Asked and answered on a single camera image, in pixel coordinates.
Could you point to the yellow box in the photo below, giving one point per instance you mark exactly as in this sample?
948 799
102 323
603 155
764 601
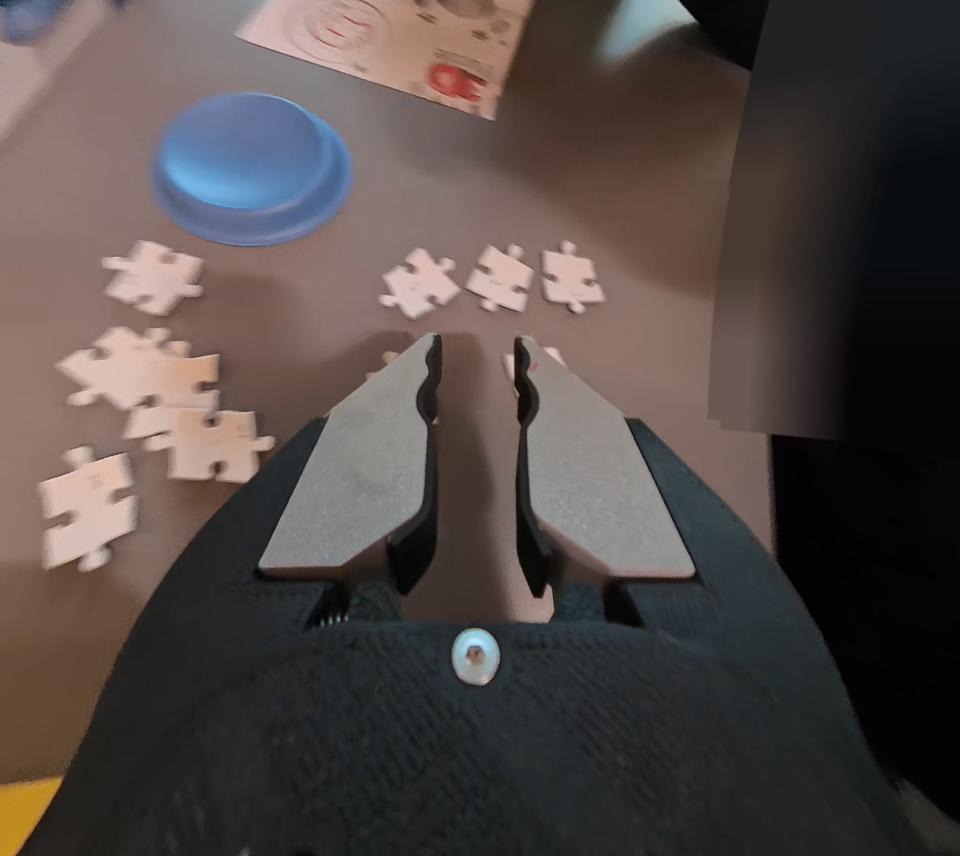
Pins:
26 818

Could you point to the blue round plastic base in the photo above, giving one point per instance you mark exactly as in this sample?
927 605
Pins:
247 158

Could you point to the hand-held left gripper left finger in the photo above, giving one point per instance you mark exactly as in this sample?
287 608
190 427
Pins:
352 481

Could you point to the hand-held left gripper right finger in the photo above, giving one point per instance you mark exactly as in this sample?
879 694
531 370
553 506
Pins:
600 488

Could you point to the white puzzle piece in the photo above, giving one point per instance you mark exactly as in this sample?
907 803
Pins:
502 278
105 364
154 274
553 355
416 282
391 358
570 274
214 447
86 507
191 376

